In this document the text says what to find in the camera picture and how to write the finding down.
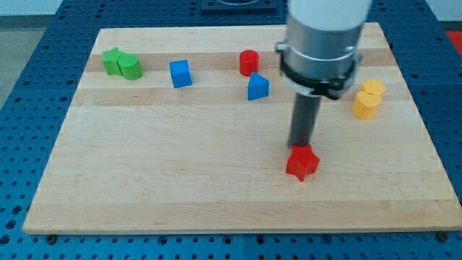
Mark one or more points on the blue cube block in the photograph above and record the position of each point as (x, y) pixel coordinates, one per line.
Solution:
(180, 73)

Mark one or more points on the green star block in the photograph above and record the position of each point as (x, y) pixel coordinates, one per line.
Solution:
(110, 61)

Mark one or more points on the light wooden board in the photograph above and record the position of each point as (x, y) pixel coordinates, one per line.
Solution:
(142, 157)

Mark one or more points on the yellow heart block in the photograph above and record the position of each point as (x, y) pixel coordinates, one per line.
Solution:
(366, 105)

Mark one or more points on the blue triangular prism block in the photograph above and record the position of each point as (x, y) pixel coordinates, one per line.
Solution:
(258, 87)

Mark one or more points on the yellow hexagon block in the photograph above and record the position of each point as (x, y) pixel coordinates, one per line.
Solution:
(374, 87)

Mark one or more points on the red cylinder block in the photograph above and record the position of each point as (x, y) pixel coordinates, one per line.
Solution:
(248, 62)

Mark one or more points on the red star block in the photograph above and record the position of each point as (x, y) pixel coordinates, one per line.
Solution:
(302, 162)

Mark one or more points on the green cylinder block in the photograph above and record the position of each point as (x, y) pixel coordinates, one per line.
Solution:
(130, 66)

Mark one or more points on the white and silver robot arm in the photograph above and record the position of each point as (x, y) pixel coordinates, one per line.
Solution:
(318, 56)

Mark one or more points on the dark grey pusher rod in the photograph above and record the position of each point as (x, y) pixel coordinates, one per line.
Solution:
(304, 114)

